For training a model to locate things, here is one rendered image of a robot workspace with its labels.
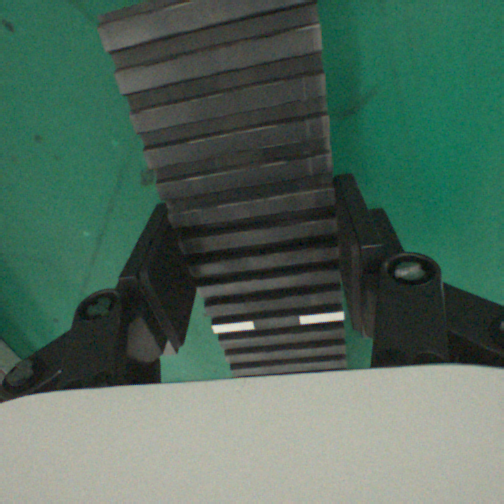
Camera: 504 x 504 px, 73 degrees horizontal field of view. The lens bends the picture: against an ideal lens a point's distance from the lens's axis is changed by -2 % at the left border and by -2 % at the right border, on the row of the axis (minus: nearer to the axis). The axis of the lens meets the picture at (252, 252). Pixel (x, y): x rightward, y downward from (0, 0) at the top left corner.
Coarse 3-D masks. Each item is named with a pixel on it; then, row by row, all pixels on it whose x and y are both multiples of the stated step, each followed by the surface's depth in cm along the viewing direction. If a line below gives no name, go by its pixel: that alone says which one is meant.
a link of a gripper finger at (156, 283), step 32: (160, 224) 10; (160, 256) 10; (128, 288) 9; (160, 288) 9; (192, 288) 12; (160, 320) 10; (64, 352) 8; (128, 352) 9; (160, 352) 9; (32, 384) 7
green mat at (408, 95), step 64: (0, 0) 10; (64, 0) 10; (128, 0) 10; (320, 0) 10; (384, 0) 10; (448, 0) 10; (0, 64) 11; (64, 64) 11; (384, 64) 11; (448, 64) 11; (0, 128) 13; (64, 128) 13; (128, 128) 13; (384, 128) 12; (448, 128) 12; (0, 192) 14; (64, 192) 14; (128, 192) 14; (384, 192) 14; (448, 192) 13; (0, 256) 17; (64, 256) 16; (128, 256) 16; (448, 256) 15; (0, 320) 19; (64, 320) 19; (192, 320) 19
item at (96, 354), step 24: (96, 312) 8; (120, 312) 8; (72, 336) 8; (96, 336) 8; (120, 336) 8; (72, 360) 7; (96, 360) 7; (120, 360) 7; (72, 384) 7; (96, 384) 6; (120, 384) 7
